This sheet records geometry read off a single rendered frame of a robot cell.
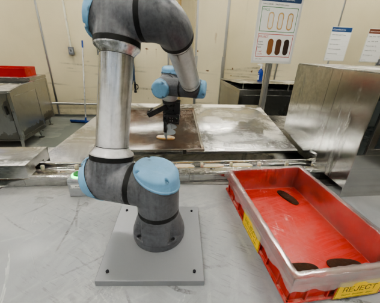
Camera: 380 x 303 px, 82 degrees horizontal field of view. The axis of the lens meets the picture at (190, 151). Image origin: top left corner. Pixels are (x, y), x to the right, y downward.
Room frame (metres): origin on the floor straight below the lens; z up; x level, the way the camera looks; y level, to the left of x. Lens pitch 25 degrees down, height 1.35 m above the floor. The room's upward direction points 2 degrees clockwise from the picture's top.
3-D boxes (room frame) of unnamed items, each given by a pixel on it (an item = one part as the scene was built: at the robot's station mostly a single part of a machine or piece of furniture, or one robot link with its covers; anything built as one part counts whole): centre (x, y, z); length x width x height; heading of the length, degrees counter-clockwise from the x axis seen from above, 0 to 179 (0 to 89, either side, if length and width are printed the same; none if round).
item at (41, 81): (3.63, 2.84, 0.44); 0.70 x 0.55 x 0.87; 97
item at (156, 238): (0.50, 0.08, 0.90); 0.15 x 0.15 x 0.10
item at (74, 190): (0.72, 0.42, 0.84); 0.08 x 0.08 x 0.11; 7
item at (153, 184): (0.49, 0.09, 1.01); 0.13 x 0.12 x 0.14; 79
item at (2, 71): (3.63, 2.84, 0.94); 0.51 x 0.36 x 0.13; 101
